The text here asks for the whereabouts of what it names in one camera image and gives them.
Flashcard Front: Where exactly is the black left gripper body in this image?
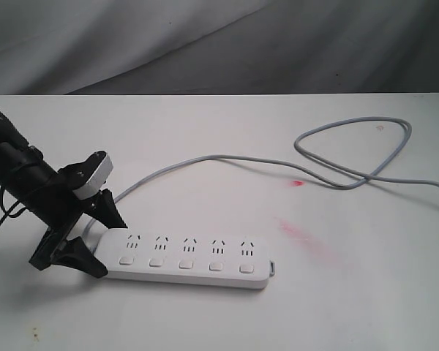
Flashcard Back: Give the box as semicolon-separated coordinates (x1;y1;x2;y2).
25;152;103;271

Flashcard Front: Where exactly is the white five-outlet power strip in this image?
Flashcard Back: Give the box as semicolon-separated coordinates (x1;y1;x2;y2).
94;229;276;290

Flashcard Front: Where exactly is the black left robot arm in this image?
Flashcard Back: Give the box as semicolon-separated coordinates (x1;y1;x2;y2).
0;111;126;278

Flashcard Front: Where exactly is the grey backdrop cloth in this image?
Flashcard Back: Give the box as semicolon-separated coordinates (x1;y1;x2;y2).
0;1;439;94

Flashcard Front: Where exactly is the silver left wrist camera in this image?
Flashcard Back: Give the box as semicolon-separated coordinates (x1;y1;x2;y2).
73;151;113;200

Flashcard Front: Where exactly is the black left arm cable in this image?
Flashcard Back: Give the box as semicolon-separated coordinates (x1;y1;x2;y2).
0;182;30;244

